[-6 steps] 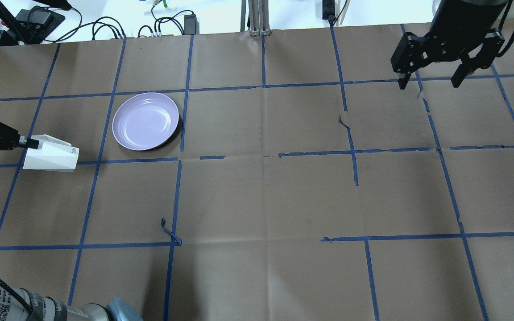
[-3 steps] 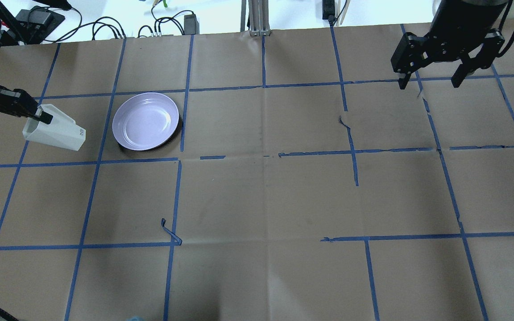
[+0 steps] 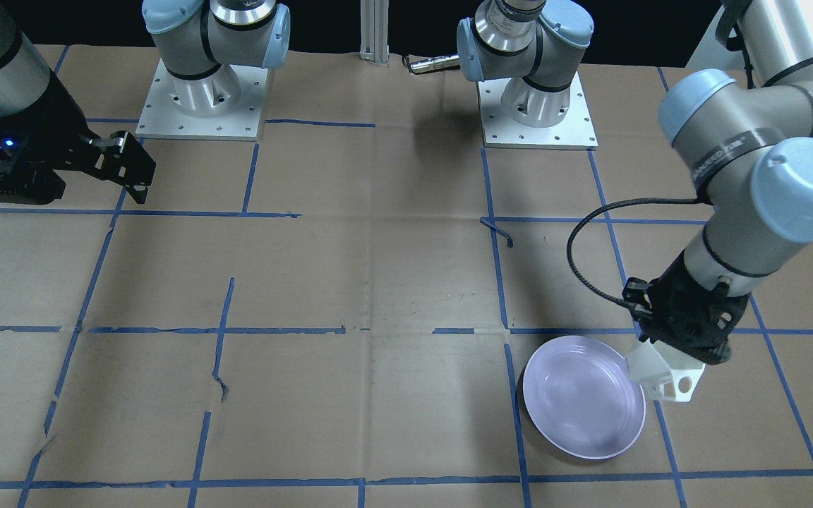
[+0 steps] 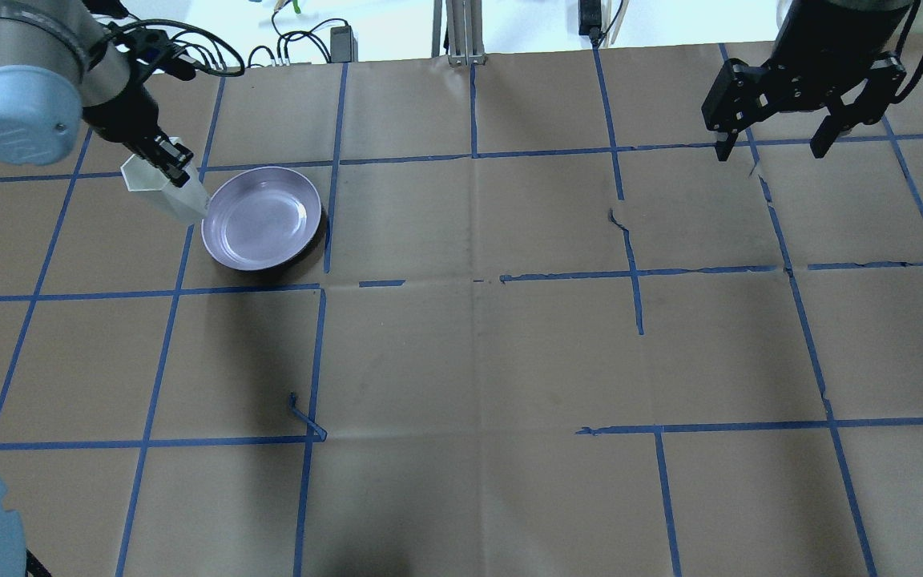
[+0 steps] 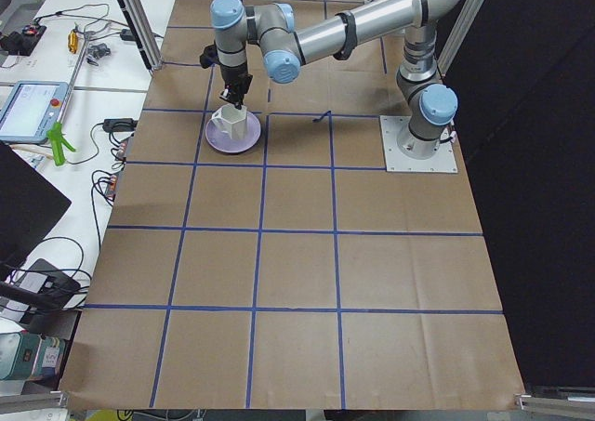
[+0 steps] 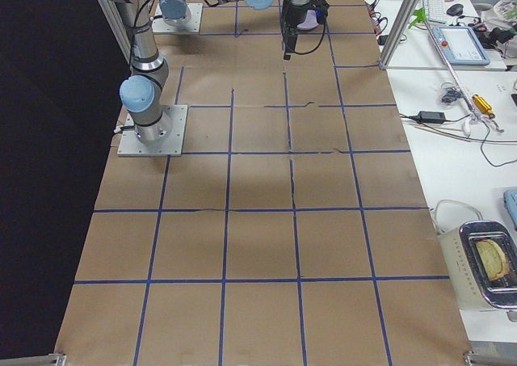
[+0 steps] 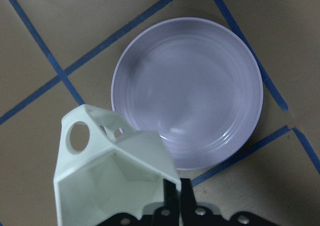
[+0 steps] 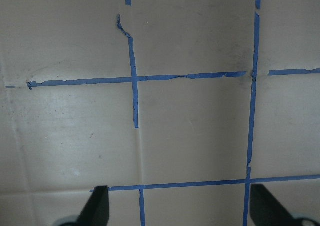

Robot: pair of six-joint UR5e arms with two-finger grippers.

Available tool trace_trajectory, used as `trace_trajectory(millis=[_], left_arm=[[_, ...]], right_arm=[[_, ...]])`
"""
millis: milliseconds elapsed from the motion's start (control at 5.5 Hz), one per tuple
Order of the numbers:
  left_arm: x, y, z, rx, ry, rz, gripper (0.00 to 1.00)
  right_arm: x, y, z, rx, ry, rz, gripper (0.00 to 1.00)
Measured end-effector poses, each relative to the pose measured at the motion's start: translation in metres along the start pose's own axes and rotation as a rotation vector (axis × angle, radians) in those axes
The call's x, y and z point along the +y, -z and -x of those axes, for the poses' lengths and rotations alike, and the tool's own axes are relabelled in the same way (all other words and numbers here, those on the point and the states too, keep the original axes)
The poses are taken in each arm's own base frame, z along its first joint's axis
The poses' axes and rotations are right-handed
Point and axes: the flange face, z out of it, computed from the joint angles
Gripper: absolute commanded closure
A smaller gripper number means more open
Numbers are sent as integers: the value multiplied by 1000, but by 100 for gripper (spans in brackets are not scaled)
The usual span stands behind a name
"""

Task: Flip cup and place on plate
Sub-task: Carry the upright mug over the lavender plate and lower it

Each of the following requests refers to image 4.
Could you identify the loose blue tape strip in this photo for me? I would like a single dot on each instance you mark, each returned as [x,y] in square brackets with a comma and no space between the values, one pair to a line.
[312,430]

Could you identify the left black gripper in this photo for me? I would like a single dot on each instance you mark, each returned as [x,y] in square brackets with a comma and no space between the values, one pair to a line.
[122,116]

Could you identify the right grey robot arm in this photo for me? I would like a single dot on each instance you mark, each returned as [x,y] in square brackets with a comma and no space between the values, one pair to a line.
[904,12]

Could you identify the lilac round plate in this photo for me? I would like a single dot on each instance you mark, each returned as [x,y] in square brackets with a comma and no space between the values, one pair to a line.
[261,219]

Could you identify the black power adapter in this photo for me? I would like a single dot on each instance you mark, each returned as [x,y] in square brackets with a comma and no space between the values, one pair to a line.
[342,44]

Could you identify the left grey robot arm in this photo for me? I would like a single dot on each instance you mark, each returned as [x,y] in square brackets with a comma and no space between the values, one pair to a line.
[60,67]

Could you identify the aluminium frame post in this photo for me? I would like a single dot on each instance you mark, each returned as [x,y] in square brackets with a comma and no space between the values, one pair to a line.
[458,32]

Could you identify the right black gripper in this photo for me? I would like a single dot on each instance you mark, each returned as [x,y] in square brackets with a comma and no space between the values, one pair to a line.
[828,50]

